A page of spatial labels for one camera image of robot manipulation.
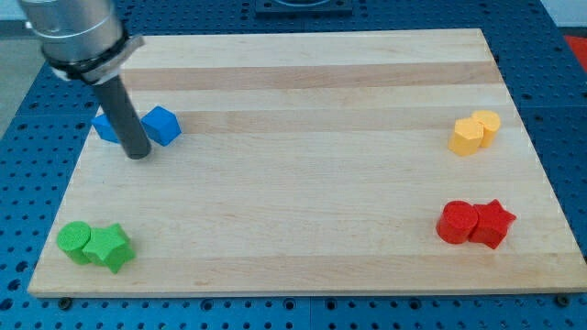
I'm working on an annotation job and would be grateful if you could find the yellow cylinder block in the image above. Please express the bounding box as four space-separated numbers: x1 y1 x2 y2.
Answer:
471 110 501 148

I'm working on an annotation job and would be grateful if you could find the blue triangle block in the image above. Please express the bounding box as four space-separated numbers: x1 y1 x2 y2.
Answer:
91 114 119 144

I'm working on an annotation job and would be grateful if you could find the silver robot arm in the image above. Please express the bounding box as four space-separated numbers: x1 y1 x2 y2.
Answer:
18 0 151 160

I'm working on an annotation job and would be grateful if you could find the yellow hexagon block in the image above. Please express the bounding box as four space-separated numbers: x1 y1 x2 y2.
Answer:
448 117 483 156

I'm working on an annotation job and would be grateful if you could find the wooden board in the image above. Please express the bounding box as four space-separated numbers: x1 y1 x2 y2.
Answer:
28 28 586 298

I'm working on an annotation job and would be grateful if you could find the blue cube block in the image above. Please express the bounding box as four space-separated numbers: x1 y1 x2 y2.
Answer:
140 106 182 147

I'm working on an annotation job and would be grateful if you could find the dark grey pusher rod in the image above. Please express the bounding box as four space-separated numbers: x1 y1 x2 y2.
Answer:
93 75 151 160

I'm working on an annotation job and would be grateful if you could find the red cylinder block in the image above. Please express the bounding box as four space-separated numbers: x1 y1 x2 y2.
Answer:
436 201 479 244

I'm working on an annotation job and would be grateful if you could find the green cylinder block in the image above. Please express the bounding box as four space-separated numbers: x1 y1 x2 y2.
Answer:
57 221 91 265

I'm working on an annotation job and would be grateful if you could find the red star block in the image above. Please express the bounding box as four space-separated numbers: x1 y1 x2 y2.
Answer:
469 199 516 249

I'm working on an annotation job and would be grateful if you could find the green star block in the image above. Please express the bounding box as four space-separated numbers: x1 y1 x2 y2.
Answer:
82 224 136 274

